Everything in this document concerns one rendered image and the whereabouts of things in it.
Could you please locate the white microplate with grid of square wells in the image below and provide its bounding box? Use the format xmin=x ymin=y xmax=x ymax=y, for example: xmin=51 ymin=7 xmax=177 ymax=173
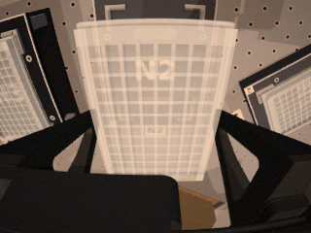
xmin=0 ymin=35 xmax=50 ymax=142
xmin=260 ymin=66 xmax=311 ymax=135
xmin=74 ymin=18 xmax=238 ymax=182

